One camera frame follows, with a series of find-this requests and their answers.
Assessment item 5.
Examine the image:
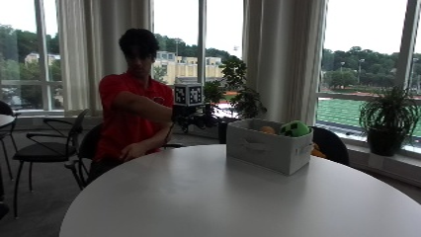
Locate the white marker cube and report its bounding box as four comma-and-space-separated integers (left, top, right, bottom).
173, 82, 204, 108

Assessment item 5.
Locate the tall leafy potted plant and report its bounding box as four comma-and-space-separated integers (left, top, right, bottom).
202, 55, 268, 144

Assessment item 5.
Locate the the person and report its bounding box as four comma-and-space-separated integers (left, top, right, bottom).
87, 28, 186, 186

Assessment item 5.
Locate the white fabric storage box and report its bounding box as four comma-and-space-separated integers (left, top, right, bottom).
226, 118, 315, 176

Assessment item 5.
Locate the black chair with armrests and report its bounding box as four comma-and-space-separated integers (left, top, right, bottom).
13, 108, 91, 218

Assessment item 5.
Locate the green plush toy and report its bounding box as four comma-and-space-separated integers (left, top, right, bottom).
279, 119, 312, 138

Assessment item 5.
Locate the white curtain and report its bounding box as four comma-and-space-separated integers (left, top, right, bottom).
54, 0, 157, 117
243, 0, 330, 126

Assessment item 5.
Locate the black round-backed chair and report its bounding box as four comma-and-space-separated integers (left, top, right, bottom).
310, 125, 352, 167

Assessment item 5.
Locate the spiky potted plant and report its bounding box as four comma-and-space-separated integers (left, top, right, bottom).
359, 86, 421, 157

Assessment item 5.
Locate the black glove cable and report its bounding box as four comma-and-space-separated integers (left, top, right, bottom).
163, 120, 177, 146

